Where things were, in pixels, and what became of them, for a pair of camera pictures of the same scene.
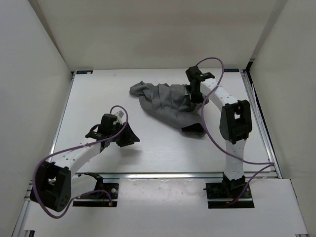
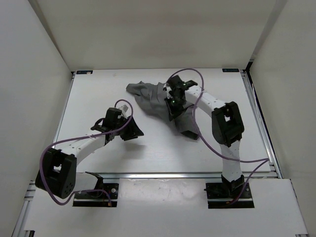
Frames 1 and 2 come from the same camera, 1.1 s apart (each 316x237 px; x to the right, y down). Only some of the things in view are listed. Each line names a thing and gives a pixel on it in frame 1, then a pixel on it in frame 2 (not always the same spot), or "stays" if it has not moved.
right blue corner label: (231, 70) stays
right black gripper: (197, 100) -> (173, 113)
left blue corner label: (84, 72) stays
